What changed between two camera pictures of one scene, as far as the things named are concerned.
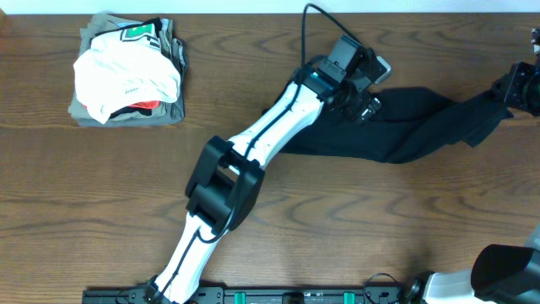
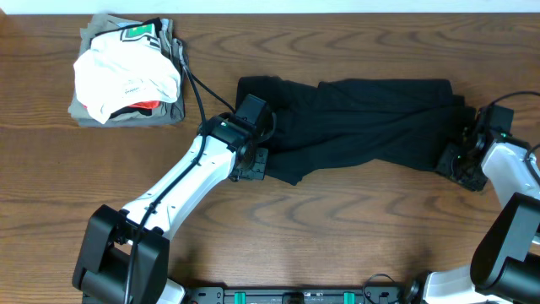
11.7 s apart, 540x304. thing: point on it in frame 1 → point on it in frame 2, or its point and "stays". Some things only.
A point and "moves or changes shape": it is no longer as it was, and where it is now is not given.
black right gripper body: (523, 89) → (452, 162)
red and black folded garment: (145, 107) stays
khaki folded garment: (172, 48) stays
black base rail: (305, 295) stays
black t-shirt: (404, 124) moves or changes shape
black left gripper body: (356, 105) → (255, 165)
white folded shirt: (123, 67) stays
